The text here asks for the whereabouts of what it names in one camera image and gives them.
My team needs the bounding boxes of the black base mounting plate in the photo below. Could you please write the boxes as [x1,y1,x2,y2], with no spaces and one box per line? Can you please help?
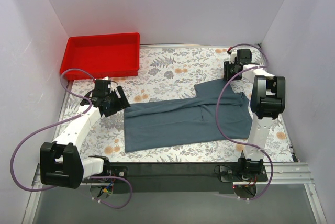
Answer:
[81,162,269,196]

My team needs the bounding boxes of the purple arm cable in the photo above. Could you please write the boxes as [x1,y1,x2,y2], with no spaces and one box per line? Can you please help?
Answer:
[216,43,274,201]
[9,69,133,209]

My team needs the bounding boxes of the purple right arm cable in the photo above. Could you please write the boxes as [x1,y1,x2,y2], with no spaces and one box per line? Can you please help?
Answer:
[216,43,274,201]

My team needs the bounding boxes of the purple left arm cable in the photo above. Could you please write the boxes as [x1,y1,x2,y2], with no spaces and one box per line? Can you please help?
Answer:
[9,69,133,209]

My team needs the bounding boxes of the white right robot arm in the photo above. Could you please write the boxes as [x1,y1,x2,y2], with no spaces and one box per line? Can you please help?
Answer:
[224,48,286,180]

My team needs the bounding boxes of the blue-grey t-shirt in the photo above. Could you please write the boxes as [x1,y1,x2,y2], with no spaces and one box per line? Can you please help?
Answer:
[124,79,252,152]

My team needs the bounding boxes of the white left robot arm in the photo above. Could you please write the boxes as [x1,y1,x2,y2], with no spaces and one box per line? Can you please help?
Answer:
[40,78,130,188]

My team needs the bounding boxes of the red plastic tray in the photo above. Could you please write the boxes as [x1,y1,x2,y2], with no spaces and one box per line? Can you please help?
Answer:
[60,32,140,81]

